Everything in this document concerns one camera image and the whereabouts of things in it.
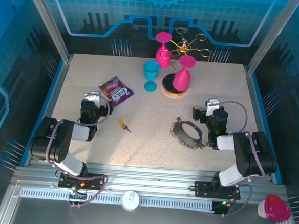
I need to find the slotted white cable duct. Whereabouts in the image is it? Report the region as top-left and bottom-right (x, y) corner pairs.
(19, 187), (216, 212)

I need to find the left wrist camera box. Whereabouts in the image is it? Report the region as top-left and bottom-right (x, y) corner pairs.
(84, 90), (103, 106)

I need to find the blue plastic goblet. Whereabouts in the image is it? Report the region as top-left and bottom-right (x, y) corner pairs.
(141, 60), (161, 93)

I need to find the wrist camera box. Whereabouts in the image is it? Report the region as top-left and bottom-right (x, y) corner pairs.
(84, 90), (103, 106)
(204, 98), (222, 117)

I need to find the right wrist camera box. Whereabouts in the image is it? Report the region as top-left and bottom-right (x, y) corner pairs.
(204, 98), (222, 117)

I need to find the white round knob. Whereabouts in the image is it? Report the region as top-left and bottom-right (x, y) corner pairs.
(121, 189), (141, 212)

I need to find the aluminium mounting rail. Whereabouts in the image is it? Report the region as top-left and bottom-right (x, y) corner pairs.
(11, 156), (289, 204)

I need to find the pink and white cup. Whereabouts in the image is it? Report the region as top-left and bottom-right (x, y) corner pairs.
(257, 193), (293, 224)

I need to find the aluminium frame post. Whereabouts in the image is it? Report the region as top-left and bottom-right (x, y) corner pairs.
(245, 0), (299, 79)
(17, 0), (78, 63)

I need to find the keyring holder with metal rings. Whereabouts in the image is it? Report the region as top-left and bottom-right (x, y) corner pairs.
(168, 116), (207, 152)

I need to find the yellow-headed key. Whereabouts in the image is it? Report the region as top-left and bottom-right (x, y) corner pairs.
(117, 118), (133, 134)

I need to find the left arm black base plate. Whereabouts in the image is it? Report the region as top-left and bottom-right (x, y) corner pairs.
(58, 171), (107, 191)

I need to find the gold wire glass rack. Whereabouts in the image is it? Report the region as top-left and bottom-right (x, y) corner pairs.
(157, 25), (214, 100)

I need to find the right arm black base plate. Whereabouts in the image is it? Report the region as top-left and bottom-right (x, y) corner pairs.
(194, 180), (242, 201)

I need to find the pink plastic goblet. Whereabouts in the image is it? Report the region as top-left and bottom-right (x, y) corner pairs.
(172, 54), (197, 93)
(153, 32), (174, 70)

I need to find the purple candy bag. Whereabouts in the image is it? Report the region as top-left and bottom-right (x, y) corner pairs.
(97, 75), (137, 109)

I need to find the aluminium side rail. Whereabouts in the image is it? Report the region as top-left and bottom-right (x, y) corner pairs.
(24, 54), (73, 170)
(238, 69), (289, 185)

